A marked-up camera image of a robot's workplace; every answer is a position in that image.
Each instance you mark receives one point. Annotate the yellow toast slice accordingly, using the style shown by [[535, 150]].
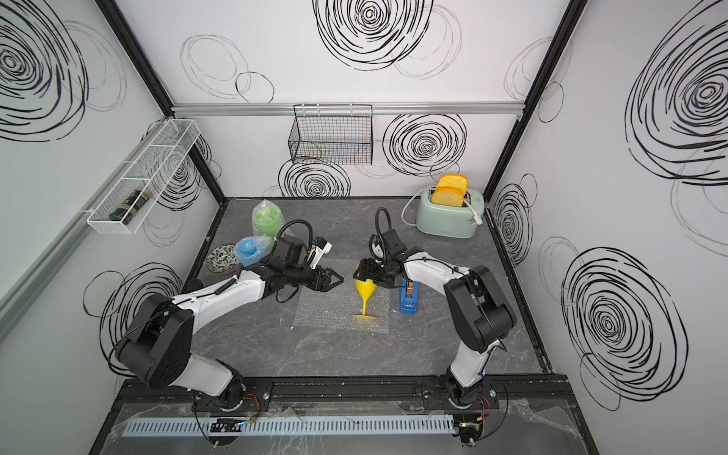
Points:
[[448, 197], [455, 182]]

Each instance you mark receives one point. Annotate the blue tape dispenser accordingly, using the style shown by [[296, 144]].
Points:
[[407, 306]]

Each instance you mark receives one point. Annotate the front yellow toast slice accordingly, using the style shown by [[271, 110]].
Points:
[[448, 197]]

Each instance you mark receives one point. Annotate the small dark cylinder jar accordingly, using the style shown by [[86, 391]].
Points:
[[192, 285]]

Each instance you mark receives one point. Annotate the white wire wall shelf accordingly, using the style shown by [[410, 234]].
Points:
[[161, 165]]

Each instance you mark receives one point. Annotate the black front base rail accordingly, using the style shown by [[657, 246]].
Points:
[[424, 392]]

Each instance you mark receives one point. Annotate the yellow plastic wine glass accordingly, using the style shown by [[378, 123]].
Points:
[[365, 291]]

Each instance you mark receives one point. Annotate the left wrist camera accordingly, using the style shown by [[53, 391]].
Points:
[[319, 248]]

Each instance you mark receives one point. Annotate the mint green toaster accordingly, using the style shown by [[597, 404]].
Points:
[[453, 222]]

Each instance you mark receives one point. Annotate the white slotted cable duct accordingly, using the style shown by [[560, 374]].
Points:
[[289, 426]]

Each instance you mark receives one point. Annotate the rear yellow toast slice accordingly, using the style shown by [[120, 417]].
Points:
[[455, 182]]

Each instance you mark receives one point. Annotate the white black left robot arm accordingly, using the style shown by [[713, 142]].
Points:
[[156, 348]]

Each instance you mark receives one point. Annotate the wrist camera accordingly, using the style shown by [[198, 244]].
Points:
[[319, 248], [376, 248]]

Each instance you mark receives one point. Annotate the black wire wall basket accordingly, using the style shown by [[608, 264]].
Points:
[[341, 140]]

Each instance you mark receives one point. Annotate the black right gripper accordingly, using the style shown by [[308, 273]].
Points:
[[366, 271]]

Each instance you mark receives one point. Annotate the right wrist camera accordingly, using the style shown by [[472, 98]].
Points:
[[376, 248]]

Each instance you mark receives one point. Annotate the aluminium wall rail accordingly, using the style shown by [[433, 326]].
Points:
[[347, 108]]

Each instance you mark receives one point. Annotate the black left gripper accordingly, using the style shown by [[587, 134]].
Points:
[[324, 285]]

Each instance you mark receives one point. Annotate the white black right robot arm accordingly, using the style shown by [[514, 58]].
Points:
[[481, 314]]

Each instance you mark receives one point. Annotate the dark item in shelf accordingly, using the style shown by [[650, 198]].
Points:
[[131, 205]]

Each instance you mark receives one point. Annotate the patterned small bowl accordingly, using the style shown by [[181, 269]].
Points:
[[222, 260]]

